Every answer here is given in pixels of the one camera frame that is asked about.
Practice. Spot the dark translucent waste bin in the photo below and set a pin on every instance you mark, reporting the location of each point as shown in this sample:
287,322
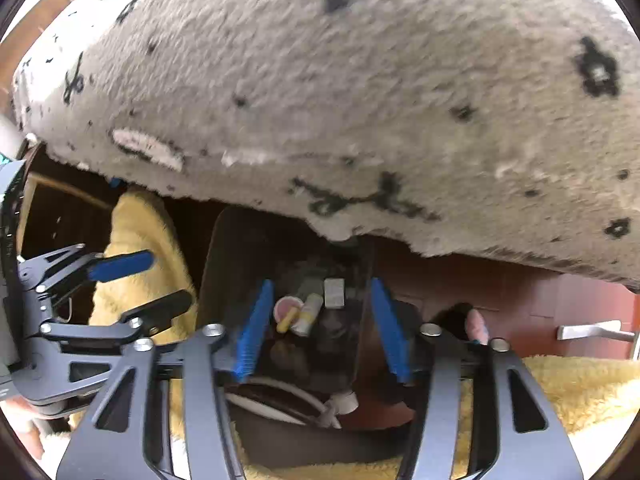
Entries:
235,245

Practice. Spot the pink and black object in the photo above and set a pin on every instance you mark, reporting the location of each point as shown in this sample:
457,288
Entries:
475,322

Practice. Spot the pink round lid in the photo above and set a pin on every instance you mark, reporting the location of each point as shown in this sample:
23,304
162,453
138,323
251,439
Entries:
287,304

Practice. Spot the dark wooden headboard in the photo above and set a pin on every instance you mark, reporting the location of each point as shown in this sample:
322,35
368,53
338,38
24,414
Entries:
60,210

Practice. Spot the yellow capsule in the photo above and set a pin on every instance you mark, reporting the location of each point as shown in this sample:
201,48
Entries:
286,322

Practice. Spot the grey small box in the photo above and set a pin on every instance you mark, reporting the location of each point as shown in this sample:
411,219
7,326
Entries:
334,292

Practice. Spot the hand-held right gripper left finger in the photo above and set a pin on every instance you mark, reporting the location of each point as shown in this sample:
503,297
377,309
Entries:
255,330

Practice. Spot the yellow fluffy blanket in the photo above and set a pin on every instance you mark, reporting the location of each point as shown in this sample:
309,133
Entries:
575,390

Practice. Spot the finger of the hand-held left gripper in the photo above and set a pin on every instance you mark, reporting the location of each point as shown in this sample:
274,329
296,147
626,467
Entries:
165,305
120,266

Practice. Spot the grey printed fleece blanket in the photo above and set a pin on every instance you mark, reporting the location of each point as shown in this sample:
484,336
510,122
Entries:
350,85

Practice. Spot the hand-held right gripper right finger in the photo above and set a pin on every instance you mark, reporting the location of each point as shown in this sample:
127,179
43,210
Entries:
392,332

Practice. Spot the person's left hand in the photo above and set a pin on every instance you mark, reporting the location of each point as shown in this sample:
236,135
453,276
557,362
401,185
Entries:
17,420

